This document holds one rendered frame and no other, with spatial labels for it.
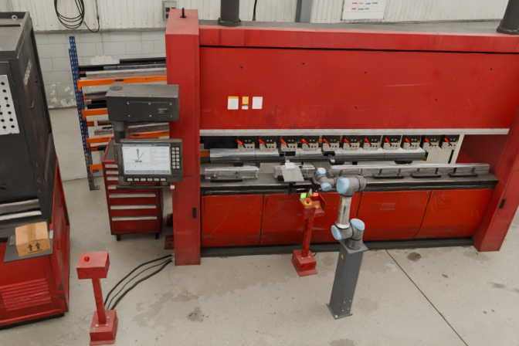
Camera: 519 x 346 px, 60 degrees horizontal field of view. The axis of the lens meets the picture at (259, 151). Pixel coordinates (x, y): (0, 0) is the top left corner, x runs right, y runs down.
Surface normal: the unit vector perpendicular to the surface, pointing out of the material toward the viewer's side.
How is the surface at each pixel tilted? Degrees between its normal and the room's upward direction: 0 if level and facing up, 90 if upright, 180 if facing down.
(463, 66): 90
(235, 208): 90
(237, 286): 0
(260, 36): 90
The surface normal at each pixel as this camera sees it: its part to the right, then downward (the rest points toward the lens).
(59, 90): 0.33, 0.48
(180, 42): 0.13, 0.49
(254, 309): 0.06, -0.87
